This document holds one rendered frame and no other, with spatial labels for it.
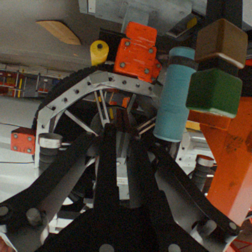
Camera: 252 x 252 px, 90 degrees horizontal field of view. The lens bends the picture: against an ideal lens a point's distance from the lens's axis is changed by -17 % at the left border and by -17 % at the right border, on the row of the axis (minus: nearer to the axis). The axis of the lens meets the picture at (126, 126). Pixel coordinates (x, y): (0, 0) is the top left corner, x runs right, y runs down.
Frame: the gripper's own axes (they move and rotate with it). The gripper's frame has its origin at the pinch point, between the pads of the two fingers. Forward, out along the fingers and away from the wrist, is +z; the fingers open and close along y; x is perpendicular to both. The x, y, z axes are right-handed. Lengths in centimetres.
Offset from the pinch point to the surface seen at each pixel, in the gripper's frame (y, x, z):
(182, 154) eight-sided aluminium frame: 29.2, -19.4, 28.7
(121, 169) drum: 4.0, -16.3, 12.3
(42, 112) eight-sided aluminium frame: -21.5, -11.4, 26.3
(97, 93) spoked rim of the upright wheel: -6.6, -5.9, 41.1
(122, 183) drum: 5.2, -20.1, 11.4
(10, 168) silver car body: -56, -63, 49
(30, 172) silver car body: -42, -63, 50
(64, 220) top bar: -7.6, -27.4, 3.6
